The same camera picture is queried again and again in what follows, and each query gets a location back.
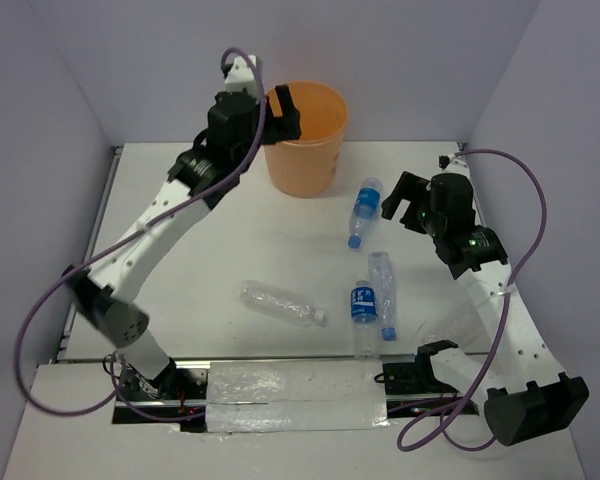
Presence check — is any clear bottle blue cap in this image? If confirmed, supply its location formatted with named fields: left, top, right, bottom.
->
left=368, top=251, right=397, bottom=341

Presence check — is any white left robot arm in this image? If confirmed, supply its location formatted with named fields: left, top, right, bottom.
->
left=66, top=84, right=301, bottom=399

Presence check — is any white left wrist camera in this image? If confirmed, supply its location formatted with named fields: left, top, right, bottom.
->
left=221, top=55, right=260, bottom=99

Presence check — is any clear bottle white cap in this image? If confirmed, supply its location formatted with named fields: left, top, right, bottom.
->
left=240, top=281, right=327, bottom=327

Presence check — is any orange plastic bin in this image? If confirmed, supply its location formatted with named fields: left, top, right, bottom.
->
left=264, top=81, right=349, bottom=198

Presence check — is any blue label bottle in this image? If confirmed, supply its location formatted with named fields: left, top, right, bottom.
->
left=350, top=280, right=380, bottom=358
left=347, top=178, right=383, bottom=250

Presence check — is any blue label bottle front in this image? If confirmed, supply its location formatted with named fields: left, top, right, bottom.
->
left=350, top=280, right=380, bottom=358

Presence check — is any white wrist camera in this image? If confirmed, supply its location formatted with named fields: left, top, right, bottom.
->
left=438, top=154, right=468, bottom=174
left=221, top=55, right=260, bottom=99

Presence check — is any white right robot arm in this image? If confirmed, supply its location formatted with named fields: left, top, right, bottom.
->
left=381, top=172, right=589, bottom=452

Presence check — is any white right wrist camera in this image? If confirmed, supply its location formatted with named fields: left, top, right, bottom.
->
left=438, top=154, right=468, bottom=174

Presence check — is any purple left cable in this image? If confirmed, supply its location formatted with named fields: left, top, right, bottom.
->
left=13, top=47, right=270, bottom=419

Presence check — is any silver tape patch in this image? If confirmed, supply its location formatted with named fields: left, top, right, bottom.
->
left=205, top=359, right=389, bottom=433

